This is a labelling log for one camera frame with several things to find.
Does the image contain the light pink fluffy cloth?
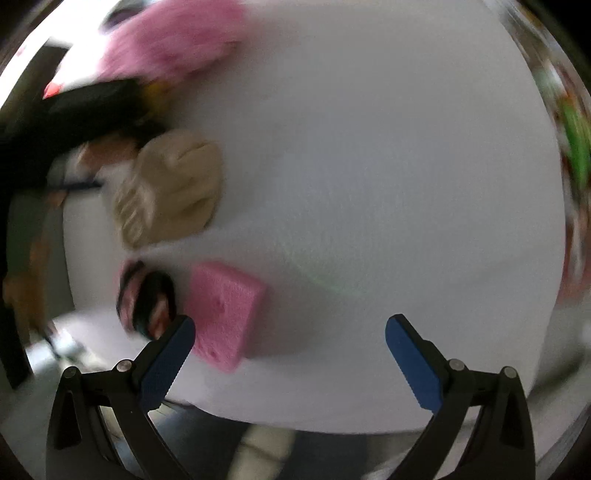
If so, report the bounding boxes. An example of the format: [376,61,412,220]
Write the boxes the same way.
[95,0,247,88]

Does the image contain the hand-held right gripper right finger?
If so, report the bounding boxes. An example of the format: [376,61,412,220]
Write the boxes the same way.
[385,315,537,480]

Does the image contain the pink sponge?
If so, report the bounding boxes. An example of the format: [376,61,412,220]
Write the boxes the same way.
[182,261,267,372]

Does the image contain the pink black sock roll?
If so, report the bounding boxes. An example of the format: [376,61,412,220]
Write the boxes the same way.
[115,261,178,340]

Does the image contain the yellow soft item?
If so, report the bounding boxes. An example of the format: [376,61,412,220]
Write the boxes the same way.
[143,83,169,112]

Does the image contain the beige sock roll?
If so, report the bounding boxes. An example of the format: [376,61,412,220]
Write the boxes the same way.
[113,129,223,250]

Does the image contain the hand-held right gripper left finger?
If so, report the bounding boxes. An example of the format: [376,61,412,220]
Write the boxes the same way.
[45,315,197,480]

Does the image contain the pile of snack packets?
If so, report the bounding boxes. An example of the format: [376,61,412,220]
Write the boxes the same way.
[526,46,591,301]

